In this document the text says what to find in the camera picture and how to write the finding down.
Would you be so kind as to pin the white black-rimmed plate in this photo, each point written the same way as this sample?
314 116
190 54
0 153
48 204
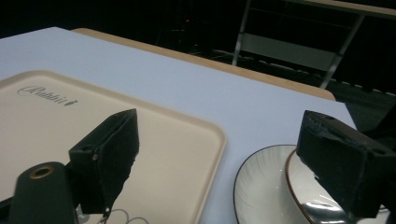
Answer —
261 186

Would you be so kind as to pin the metal-framed wooden table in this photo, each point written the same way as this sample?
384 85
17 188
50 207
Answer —
289 51

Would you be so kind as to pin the white table mat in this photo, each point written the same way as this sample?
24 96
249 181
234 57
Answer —
193 93

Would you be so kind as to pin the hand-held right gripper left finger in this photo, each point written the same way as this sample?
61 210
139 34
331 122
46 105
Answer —
107 161

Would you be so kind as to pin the white brown-rimmed plate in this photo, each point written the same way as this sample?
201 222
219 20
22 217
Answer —
303 193

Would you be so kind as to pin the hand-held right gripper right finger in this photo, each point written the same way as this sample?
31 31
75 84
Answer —
339 168

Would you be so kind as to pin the beige plastic tray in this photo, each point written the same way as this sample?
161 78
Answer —
174 155

